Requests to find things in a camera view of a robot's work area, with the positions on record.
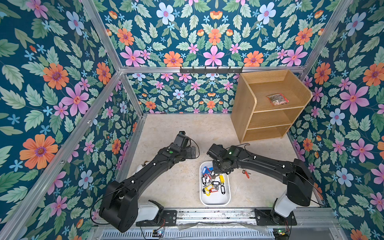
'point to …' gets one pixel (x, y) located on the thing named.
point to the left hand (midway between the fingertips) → (190, 149)
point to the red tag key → (247, 174)
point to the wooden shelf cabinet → (254, 117)
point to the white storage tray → (215, 198)
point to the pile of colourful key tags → (212, 181)
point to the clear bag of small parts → (278, 99)
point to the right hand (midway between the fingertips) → (217, 169)
